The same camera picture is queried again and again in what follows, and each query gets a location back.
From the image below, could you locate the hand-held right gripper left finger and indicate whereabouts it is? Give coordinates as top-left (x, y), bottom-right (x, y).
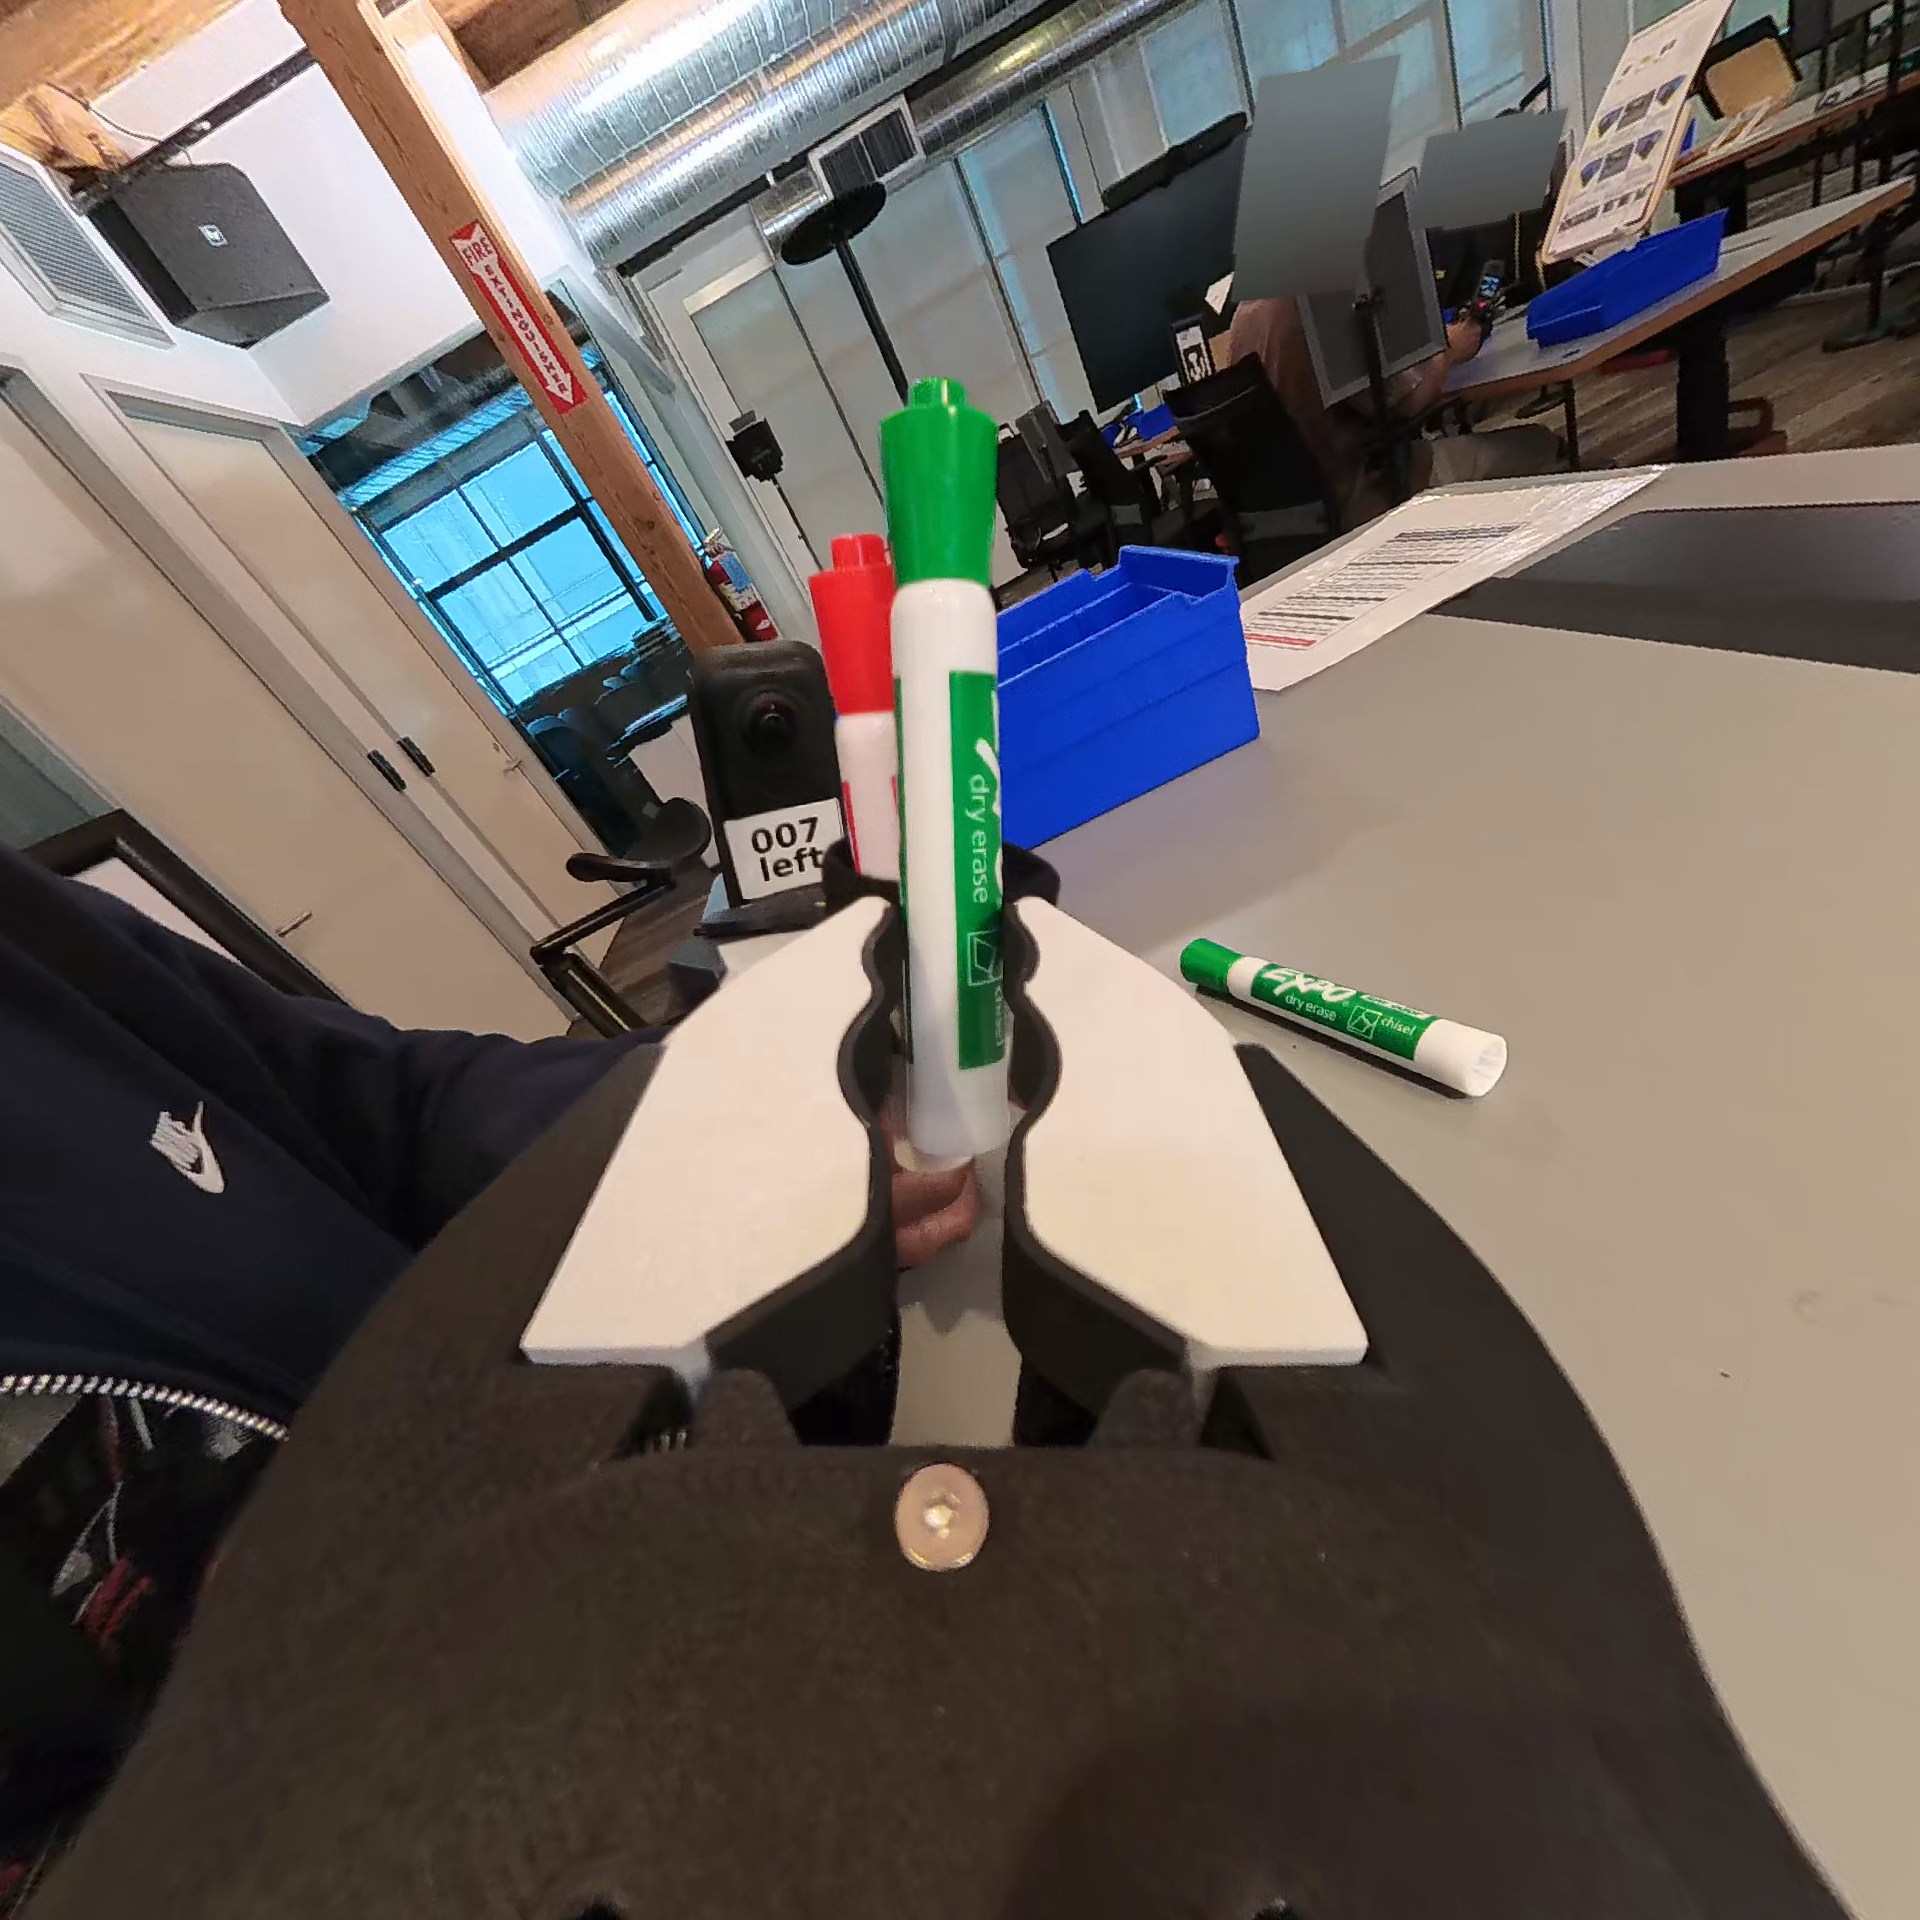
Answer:
top-left (518, 897), bottom-right (903, 1384)

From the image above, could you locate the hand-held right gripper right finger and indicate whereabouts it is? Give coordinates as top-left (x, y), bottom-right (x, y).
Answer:
top-left (1005, 901), bottom-right (1374, 1384)

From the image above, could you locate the red marker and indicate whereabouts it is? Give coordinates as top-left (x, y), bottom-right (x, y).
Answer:
top-left (806, 536), bottom-right (905, 880)

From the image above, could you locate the green marker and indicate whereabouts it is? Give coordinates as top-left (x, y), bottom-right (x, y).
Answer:
top-left (877, 379), bottom-right (1021, 1176)
top-left (1176, 934), bottom-right (1513, 1104)

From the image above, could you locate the large blue plastic bin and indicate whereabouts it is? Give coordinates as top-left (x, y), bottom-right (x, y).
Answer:
top-left (988, 545), bottom-right (1264, 854)

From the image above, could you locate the person's left forearm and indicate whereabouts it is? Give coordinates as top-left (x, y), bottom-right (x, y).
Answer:
top-left (331, 1005), bottom-right (697, 1210)

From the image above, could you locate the person's right hand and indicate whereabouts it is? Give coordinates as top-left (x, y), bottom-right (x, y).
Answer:
top-left (892, 1157), bottom-right (985, 1264)

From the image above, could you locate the black office chair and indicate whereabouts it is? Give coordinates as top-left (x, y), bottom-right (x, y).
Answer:
top-left (1151, 352), bottom-right (1340, 576)
top-left (532, 704), bottom-right (720, 1040)

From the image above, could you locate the black floor lamp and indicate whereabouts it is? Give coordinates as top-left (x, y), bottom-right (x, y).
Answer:
top-left (757, 179), bottom-right (907, 413)

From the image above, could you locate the black computer monitor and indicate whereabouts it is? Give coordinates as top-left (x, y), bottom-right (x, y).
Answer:
top-left (1043, 132), bottom-right (1251, 410)

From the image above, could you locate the printed paper sheet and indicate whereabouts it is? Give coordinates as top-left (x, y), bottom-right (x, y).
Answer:
top-left (1236, 464), bottom-right (1671, 696)

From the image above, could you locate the small blue bin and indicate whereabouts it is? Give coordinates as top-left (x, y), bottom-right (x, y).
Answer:
top-left (1523, 208), bottom-right (1737, 349)

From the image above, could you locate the small printed table sign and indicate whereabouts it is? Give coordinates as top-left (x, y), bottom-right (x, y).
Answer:
top-left (1536, 0), bottom-right (1737, 270)

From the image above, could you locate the silver air duct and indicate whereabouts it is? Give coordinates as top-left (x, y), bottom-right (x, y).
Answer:
top-left (489, 0), bottom-right (1209, 262)

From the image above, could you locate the black wall speaker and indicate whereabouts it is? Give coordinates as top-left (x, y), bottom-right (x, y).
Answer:
top-left (87, 163), bottom-right (328, 349)

